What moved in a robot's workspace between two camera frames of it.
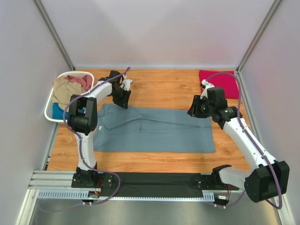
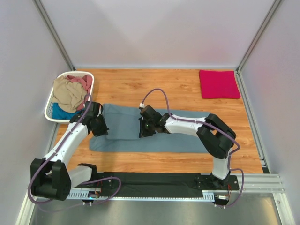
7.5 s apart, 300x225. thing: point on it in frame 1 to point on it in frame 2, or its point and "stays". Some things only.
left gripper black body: (123, 99) to (100, 127)
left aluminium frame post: (55, 33) stays
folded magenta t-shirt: (228, 82) stays
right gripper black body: (197, 107) to (144, 130)
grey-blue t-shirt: (121, 129) stays
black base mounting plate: (150, 184) stays
